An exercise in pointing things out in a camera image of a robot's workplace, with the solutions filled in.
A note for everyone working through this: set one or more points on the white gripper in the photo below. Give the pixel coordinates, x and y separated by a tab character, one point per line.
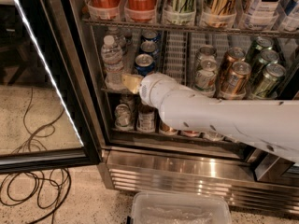
150	89

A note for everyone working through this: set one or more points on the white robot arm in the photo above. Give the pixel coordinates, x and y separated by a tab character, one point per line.
269	125

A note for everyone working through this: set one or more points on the front blue pepsi can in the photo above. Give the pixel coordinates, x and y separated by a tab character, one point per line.
144	64

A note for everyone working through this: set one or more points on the blue pepsi can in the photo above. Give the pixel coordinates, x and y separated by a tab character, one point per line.
150	35
150	48
144	64

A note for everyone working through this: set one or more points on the front water bottle middle shelf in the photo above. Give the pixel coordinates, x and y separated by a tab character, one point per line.
112	57

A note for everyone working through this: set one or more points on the water bottle shelf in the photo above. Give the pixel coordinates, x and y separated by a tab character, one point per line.
119	37
112	57
213	136

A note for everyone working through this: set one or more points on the silver can bottom shelf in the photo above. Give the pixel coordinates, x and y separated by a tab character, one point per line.
123	117

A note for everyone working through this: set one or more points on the rear water bottle middle shelf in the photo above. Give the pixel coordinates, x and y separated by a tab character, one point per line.
119	37

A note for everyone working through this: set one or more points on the rear blue pepsi can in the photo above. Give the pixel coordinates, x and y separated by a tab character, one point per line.
150	35

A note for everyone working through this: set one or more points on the gold can bottom shelf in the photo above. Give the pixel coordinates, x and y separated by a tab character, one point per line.
166	130

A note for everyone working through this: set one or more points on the front white green can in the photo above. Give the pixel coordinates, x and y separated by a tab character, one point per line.
205	75

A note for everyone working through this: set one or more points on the red can bottom shelf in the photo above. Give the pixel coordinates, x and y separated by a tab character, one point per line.
190	133

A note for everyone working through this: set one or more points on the rear silver can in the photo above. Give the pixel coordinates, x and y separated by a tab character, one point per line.
205	52

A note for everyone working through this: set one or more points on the open glass fridge door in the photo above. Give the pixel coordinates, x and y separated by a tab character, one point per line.
42	124

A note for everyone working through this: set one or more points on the left water bottle bottom shelf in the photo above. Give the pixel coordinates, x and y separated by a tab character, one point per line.
213	136

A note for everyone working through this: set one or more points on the front copper can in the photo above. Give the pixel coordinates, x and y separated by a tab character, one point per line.
236	78

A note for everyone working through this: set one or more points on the copper can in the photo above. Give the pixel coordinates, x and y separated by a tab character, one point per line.
236	78
232	55

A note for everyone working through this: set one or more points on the rear copper can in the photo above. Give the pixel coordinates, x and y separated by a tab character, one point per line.
232	55

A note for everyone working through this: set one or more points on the stainless steel fridge body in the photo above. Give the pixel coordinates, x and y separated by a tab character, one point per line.
135	161

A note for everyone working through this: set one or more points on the rear green can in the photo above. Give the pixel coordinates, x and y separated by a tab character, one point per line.
258	44

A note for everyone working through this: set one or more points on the middle green can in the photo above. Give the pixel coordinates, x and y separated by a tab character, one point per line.
265	57

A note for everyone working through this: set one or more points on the white blue tall can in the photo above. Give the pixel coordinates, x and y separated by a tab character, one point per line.
261	0

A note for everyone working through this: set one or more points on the blue white can top right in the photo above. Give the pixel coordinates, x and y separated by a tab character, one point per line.
289	17

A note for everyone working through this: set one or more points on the brown tea bottle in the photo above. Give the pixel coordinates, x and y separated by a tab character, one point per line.
146	119

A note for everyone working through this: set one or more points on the clear plastic bin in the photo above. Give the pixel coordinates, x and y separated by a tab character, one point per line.
169	208

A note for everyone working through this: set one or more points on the right fridge door frame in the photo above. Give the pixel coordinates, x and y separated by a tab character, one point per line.
269	168

